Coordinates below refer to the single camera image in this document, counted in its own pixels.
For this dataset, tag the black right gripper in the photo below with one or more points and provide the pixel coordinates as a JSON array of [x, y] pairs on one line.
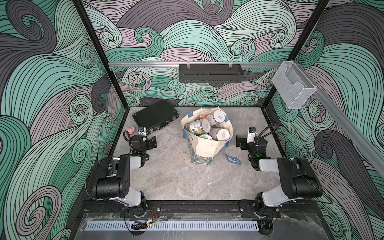
[[243, 141]]

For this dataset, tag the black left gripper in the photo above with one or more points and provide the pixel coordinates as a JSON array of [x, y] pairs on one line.
[[149, 142]]

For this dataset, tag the beige canvas tote bag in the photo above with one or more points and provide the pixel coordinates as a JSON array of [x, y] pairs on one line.
[[203, 151]]

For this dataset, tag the green label seed jar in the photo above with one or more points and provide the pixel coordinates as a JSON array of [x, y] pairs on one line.
[[199, 127]]

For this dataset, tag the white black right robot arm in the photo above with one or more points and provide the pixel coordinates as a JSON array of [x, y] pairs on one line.
[[297, 178]]

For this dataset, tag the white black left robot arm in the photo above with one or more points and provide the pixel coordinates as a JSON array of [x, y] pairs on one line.
[[113, 177]]

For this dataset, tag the teal label seed jar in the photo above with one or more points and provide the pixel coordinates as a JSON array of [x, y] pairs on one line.
[[206, 136]]

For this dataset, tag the pink small toy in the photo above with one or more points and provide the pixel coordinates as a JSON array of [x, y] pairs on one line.
[[131, 130]]

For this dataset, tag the black hard case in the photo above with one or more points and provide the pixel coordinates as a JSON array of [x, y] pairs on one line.
[[156, 117]]

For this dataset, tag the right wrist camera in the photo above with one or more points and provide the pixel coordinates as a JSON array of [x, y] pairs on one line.
[[251, 134]]

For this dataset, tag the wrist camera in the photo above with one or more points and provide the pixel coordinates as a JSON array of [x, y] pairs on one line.
[[142, 131], [251, 134]]

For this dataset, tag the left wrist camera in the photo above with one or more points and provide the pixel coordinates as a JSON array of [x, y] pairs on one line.
[[142, 131]]

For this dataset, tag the clear acrylic wall box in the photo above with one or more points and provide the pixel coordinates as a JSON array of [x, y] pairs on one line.
[[293, 84]]

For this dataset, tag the black perforated wall shelf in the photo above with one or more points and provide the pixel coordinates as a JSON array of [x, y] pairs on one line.
[[211, 74]]

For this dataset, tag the aluminium wall rail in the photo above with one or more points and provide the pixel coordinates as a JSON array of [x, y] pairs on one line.
[[151, 64]]

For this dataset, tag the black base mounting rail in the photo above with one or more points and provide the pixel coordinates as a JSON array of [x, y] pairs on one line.
[[161, 209]]

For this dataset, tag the white slotted cable duct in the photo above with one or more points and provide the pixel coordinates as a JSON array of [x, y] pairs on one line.
[[247, 226]]

